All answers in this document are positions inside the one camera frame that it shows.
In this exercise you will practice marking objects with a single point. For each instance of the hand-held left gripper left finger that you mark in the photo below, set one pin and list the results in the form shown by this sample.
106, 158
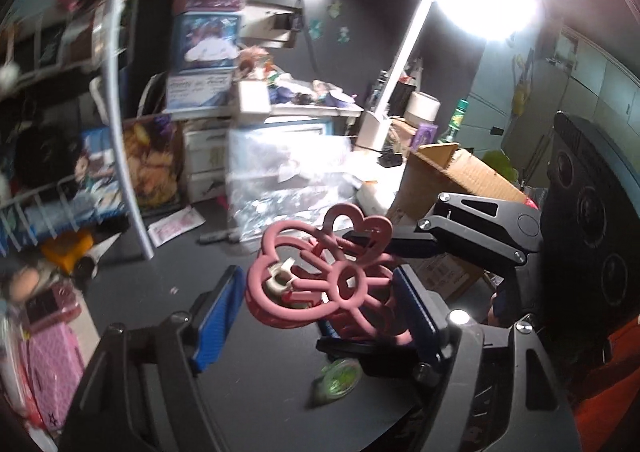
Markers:
220, 319

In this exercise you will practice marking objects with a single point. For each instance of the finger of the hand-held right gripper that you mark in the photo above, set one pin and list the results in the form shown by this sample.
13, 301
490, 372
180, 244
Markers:
475, 232
372, 357

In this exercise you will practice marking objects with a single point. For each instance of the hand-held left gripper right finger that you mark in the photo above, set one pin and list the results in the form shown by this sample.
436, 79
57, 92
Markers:
417, 314

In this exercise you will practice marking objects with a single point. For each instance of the pink flower-shaped basket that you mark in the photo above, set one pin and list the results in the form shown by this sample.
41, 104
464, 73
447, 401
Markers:
345, 282

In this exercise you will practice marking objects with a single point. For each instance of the green round badge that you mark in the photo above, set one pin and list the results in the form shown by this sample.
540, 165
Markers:
341, 376

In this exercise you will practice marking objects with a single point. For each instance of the cardboard box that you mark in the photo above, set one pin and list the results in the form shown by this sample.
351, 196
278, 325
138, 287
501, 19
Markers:
440, 171

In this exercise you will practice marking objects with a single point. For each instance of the grey pen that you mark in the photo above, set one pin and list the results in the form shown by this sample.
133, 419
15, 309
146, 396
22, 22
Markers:
220, 237

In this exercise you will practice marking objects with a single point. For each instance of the pink paper packet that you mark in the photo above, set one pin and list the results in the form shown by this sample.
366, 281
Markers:
175, 227

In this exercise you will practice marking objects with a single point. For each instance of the small purple box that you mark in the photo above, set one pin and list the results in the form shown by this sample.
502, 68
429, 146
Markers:
425, 134

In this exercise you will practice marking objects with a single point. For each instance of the green bottle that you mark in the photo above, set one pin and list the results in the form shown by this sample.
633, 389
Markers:
457, 119

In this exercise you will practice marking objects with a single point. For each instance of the white tape roll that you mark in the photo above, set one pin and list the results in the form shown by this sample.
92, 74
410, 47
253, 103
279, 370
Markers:
422, 106

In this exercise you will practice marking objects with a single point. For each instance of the clear plastic bag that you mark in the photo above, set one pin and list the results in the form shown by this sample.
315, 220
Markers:
285, 182

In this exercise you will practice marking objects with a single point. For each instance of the orange cloth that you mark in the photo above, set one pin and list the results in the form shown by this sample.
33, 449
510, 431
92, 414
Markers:
612, 382

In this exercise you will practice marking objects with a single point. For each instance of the white drawer unit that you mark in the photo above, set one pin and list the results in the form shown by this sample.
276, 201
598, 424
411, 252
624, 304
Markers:
205, 161

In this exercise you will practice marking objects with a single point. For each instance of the orange toy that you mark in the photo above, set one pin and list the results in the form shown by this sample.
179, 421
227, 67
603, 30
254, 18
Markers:
67, 248

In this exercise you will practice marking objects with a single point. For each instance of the anime print board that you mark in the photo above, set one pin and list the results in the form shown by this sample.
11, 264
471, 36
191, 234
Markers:
152, 161

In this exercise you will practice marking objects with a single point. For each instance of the pink handheld device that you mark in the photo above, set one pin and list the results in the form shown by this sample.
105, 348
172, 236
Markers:
47, 304

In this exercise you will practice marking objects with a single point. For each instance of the pink checkered pouch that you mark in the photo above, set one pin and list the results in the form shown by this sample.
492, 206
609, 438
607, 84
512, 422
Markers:
47, 372

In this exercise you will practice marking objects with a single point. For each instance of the white desk lamp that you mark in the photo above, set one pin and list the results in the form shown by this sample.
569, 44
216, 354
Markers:
400, 66

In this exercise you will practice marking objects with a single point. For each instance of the blue anime card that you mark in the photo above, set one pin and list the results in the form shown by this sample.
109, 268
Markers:
100, 166

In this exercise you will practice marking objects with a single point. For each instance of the white printed sign card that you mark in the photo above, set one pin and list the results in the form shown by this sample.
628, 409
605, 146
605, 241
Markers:
197, 89

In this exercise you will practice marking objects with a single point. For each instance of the blue cartoon character box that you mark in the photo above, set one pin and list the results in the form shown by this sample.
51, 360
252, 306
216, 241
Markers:
207, 41

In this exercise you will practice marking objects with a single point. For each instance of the yellow figure wall sticker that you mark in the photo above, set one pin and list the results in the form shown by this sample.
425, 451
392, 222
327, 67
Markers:
522, 81

